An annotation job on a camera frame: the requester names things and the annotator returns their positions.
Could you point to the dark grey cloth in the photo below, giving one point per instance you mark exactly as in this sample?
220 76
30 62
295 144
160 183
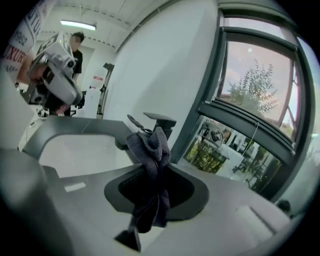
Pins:
152 155

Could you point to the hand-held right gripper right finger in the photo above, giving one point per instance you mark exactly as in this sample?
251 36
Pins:
225 212

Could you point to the person's white printed t-shirt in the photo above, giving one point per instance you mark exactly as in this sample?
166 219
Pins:
30 37

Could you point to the green tree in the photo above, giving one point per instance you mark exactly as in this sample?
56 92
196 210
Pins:
252 90

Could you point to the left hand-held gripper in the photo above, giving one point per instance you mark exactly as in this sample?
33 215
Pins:
56 53

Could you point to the person's left forearm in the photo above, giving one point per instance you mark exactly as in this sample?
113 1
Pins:
23 72

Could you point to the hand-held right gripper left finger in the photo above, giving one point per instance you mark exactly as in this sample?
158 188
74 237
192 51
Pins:
82 200

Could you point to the person's left hand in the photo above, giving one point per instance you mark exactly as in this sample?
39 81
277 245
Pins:
38 75

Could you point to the ceiling light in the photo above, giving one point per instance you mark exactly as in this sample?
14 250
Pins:
77 25

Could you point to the black metal stand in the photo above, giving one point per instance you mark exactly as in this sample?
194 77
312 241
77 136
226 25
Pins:
108 75

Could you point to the dark window frame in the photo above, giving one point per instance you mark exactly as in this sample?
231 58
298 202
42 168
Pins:
250 120

